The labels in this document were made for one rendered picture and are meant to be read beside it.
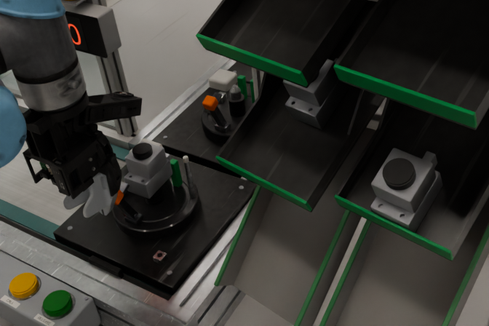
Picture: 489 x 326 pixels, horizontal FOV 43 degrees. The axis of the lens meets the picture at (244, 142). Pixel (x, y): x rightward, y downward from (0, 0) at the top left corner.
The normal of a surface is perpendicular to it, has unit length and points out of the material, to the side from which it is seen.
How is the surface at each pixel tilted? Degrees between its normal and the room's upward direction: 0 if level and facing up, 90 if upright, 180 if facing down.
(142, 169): 90
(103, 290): 0
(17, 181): 0
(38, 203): 0
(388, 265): 45
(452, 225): 25
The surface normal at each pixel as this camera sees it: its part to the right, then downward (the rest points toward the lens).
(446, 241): -0.36, -0.48
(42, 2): 0.77, 0.30
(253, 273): -0.53, -0.18
